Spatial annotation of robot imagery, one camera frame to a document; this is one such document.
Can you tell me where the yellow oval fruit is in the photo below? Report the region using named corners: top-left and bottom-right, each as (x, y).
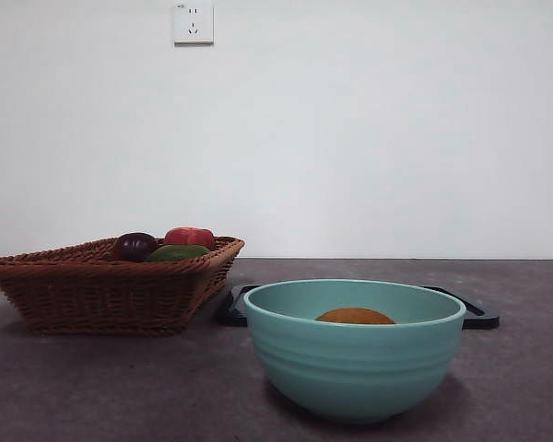
top-left (314, 307), bottom-right (397, 326)

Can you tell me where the teal ribbed bowl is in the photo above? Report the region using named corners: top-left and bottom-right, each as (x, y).
top-left (242, 278), bottom-right (467, 424)

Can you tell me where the red round fruit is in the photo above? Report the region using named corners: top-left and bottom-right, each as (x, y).
top-left (162, 226), bottom-right (217, 251)

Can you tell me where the green oval fruit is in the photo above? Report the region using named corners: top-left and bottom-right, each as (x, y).
top-left (142, 244), bottom-right (212, 263)

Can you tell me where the dark purple round fruit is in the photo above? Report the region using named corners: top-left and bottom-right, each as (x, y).
top-left (112, 232), bottom-right (160, 262)

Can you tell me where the brown wicker basket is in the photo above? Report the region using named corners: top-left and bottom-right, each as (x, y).
top-left (0, 236), bottom-right (246, 336)

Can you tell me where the dark rectangular tray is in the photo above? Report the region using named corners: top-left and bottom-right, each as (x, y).
top-left (217, 284), bottom-right (500, 331)

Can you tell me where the white wall socket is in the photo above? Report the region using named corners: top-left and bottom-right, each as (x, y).
top-left (173, 2), bottom-right (216, 46)

